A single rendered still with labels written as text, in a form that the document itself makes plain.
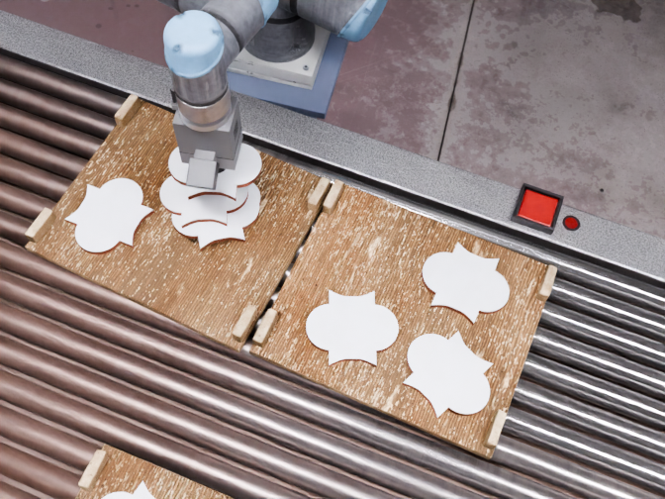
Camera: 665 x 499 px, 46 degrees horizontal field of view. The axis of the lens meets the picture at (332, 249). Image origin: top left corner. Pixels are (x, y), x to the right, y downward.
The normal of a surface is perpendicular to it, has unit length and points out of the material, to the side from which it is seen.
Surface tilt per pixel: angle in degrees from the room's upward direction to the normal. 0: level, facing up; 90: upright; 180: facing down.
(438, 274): 0
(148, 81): 0
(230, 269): 0
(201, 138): 90
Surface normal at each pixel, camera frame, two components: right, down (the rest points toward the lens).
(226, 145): -0.15, 0.88
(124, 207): 0.04, -0.44
